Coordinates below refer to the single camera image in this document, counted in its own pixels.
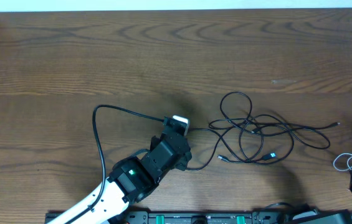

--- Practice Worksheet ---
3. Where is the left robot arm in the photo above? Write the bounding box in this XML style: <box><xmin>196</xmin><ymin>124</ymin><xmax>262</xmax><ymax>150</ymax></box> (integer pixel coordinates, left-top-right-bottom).
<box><xmin>49</xmin><ymin>133</ymin><xmax>191</xmax><ymax>224</ymax></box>

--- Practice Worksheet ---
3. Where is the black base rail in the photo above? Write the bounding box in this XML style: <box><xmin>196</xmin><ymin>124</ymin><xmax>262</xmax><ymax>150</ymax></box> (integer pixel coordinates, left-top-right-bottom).
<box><xmin>44</xmin><ymin>203</ymin><xmax>335</xmax><ymax>224</ymax></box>

